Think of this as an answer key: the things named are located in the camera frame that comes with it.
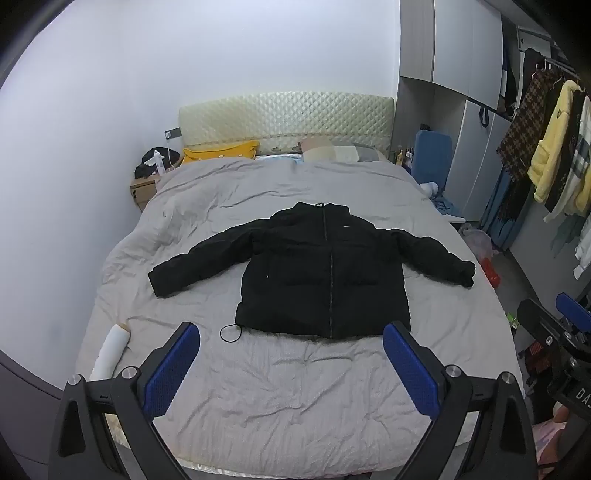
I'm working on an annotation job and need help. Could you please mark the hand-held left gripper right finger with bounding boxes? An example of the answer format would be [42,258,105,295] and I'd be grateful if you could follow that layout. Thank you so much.
[382,322,539,480]

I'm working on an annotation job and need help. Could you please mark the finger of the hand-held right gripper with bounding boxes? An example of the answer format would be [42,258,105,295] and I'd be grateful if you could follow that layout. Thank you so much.
[517,299,579,366]
[555,292,591,334]

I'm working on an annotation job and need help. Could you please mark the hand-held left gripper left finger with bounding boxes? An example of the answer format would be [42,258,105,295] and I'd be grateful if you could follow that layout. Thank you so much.
[48,322,204,480]

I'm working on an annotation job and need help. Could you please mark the black puffer jacket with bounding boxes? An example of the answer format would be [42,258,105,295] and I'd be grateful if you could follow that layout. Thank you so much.
[148,201,477,344]

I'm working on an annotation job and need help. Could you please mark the blue crumpled clothes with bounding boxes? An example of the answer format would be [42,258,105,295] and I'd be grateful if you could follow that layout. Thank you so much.
[430,193,463,219]

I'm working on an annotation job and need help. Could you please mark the red striped cloth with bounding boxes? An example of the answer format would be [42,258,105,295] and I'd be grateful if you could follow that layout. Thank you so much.
[525,340,554,376]

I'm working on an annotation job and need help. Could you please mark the pink cloth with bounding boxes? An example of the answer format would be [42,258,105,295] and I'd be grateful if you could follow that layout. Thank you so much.
[531,418,583,464]

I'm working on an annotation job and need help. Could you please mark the white lint roller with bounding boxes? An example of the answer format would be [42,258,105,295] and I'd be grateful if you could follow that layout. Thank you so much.
[89,323,131,383]

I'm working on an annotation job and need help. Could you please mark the red bag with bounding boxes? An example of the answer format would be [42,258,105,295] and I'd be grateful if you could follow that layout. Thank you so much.
[479,257,502,290]

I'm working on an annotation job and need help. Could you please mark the translucent plastic bag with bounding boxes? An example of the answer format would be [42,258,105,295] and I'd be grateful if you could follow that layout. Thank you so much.
[461,223,494,260]

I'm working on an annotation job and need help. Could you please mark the blue hanging garment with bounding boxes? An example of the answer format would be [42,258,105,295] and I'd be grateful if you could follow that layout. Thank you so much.
[479,161,529,254]

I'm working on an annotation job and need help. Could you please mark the white mattress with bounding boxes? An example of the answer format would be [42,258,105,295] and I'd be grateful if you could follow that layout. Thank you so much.
[108,429,467,478]

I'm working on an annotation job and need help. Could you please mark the cardboard box nightstand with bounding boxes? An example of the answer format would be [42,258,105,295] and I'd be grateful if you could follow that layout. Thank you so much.
[129,176,161,213]

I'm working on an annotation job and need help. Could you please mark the brown checked hanging scarf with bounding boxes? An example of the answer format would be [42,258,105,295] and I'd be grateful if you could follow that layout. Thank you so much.
[496,69,563,183]

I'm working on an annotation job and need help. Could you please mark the bed with grey duvet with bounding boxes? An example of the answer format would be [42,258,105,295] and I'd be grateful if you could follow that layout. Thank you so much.
[74,157,525,455]

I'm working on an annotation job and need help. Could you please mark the blue folding chair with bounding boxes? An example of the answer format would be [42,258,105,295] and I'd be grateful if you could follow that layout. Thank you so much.
[411,129,454,195]

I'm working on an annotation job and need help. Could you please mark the black bag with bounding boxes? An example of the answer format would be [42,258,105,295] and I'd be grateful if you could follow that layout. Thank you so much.
[134,148,182,181]

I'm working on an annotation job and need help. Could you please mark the grey white pillow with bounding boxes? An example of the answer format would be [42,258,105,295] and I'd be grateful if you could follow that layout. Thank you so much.
[331,145,386,163]

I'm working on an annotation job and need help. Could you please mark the yellow pillow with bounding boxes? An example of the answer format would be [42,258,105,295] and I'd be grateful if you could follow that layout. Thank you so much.
[178,141,260,167]

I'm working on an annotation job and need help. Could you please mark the beige pink pillow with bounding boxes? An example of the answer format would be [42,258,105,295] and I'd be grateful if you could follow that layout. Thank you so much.
[298,135,334,163]

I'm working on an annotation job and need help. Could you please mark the cream quilted headboard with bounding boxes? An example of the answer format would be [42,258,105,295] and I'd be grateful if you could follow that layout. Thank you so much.
[178,91,395,155]

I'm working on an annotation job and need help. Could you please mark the grey white wardrobe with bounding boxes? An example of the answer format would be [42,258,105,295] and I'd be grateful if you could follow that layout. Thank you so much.
[398,0,513,224]

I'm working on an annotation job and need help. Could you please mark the metal clothes rail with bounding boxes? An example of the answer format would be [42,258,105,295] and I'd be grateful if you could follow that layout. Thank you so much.
[519,44,583,80]

